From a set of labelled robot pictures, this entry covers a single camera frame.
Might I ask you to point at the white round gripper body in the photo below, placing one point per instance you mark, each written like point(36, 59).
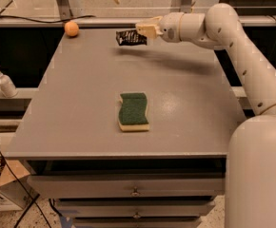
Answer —
point(168, 28)

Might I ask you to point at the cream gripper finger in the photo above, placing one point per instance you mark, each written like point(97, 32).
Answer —
point(149, 27)

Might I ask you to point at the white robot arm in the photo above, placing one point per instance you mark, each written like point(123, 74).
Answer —
point(250, 196)

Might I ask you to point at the orange fruit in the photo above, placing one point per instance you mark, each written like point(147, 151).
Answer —
point(71, 29)

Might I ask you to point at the green yellow sponge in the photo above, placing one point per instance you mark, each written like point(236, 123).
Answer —
point(132, 116)

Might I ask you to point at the grey drawer cabinet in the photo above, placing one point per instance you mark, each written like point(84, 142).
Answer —
point(129, 137)

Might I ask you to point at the white pump bottle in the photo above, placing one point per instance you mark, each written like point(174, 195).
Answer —
point(7, 86)

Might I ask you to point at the top drawer with knob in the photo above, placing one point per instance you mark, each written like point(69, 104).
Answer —
point(104, 186)

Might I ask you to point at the drawer with knob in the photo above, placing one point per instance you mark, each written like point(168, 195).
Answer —
point(104, 186)
point(135, 208)

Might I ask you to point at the middle drawer with knob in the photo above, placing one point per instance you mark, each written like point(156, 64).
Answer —
point(135, 208)

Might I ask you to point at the bottom drawer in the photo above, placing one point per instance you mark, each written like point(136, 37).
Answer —
point(136, 222)

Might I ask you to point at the cardboard box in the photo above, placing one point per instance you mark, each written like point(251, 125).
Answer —
point(15, 193)

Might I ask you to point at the left metal bracket post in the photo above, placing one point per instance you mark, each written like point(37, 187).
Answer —
point(69, 9)

